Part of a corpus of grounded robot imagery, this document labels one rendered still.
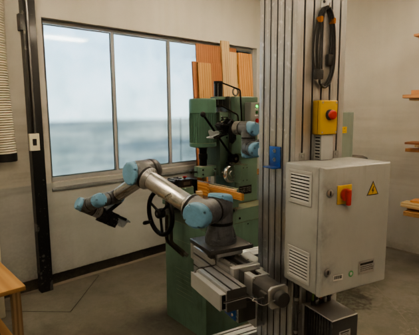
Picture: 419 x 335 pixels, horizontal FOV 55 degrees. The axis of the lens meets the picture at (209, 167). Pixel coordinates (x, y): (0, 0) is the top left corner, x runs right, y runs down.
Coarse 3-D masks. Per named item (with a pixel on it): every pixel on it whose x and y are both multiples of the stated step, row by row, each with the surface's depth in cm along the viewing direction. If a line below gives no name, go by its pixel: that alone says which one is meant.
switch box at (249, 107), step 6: (246, 102) 267; (252, 102) 265; (258, 102) 268; (246, 108) 268; (252, 108) 265; (258, 108) 269; (246, 114) 268; (252, 114) 266; (258, 114) 269; (246, 120) 269; (252, 120) 266
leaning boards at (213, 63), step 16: (208, 48) 419; (224, 48) 429; (192, 64) 403; (208, 64) 412; (224, 64) 430; (240, 64) 445; (192, 80) 405; (208, 80) 413; (224, 80) 431; (240, 80) 446; (208, 96) 414
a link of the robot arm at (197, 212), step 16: (144, 160) 200; (128, 176) 194; (144, 176) 191; (160, 176) 191; (160, 192) 186; (176, 192) 182; (192, 208) 172; (208, 208) 173; (192, 224) 174; (208, 224) 175
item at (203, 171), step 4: (196, 168) 263; (200, 168) 260; (204, 168) 262; (208, 168) 264; (212, 168) 266; (216, 168) 269; (200, 172) 260; (204, 172) 262; (208, 172) 265; (212, 172) 267; (216, 172) 269; (196, 176) 264; (200, 176) 261; (204, 176) 263; (208, 176) 265
